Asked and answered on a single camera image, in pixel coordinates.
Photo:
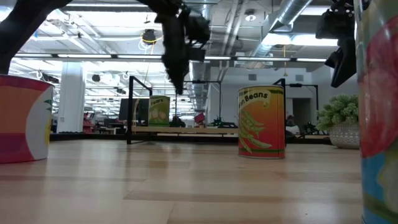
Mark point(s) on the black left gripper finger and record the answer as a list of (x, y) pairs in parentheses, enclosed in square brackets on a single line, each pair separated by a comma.
[(175, 53)]

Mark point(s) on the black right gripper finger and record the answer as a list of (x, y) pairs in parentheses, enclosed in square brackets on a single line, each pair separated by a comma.
[(345, 62)]

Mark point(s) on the green pears can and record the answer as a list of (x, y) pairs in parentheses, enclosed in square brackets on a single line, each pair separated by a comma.
[(158, 112)]

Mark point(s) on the blue label vegetable can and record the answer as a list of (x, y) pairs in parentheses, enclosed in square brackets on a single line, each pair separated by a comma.
[(379, 124)]

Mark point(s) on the orange green beans can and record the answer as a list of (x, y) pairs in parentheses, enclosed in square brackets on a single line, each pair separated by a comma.
[(261, 124)]

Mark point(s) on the orange pink white can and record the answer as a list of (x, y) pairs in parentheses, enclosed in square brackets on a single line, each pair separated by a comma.
[(21, 124)]

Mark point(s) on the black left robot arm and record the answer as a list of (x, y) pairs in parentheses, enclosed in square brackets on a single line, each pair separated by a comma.
[(18, 25)]

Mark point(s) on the wooden shelf black metal legs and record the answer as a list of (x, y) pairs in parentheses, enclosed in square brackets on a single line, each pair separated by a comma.
[(186, 130)]

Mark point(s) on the succulent in grey pot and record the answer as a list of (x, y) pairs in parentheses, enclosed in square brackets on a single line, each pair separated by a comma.
[(339, 112)]

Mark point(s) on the red tilted box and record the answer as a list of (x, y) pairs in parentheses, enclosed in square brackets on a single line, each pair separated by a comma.
[(199, 118)]

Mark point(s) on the black background monitor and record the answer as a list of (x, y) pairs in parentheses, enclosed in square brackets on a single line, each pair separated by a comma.
[(124, 109)]

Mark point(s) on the person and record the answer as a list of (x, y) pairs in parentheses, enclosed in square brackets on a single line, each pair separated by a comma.
[(291, 124)]

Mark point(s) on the long ceiling light strip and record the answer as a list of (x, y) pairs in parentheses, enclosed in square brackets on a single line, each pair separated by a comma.
[(84, 56)]

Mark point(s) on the white building column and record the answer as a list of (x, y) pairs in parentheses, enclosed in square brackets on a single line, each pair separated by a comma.
[(71, 99)]

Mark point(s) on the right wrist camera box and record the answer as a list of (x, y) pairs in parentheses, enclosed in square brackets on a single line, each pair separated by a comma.
[(326, 25)]

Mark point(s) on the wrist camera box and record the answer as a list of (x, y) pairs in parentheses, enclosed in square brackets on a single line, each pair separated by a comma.
[(199, 29), (326, 25)]

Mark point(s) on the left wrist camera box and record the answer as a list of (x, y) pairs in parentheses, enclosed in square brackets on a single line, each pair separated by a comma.
[(199, 29)]

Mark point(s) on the black background metal frame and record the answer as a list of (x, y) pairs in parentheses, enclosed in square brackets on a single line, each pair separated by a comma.
[(220, 99), (316, 99)]

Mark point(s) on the silver ventilation duct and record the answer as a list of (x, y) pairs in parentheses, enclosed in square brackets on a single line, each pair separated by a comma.
[(289, 12)]

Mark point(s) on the black metal table frame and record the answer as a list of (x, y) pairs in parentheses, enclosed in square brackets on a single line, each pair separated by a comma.
[(93, 137)]

